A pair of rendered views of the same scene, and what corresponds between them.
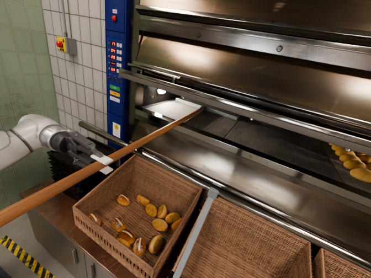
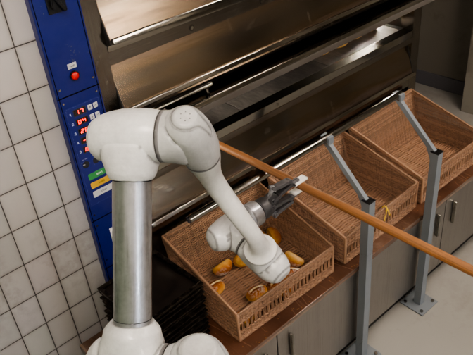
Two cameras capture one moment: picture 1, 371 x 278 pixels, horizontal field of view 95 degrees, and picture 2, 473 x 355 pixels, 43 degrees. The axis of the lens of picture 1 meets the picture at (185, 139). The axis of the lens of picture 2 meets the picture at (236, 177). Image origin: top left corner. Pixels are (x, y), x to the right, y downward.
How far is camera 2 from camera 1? 2.09 m
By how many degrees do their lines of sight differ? 52
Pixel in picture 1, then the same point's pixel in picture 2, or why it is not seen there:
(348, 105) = (314, 13)
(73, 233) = (254, 341)
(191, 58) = (190, 54)
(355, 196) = (342, 68)
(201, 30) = (192, 21)
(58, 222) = not seen: outside the picture
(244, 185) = (285, 134)
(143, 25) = (116, 56)
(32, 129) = not seen: hidden behind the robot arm
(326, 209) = (334, 94)
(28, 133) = not seen: hidden behind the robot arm
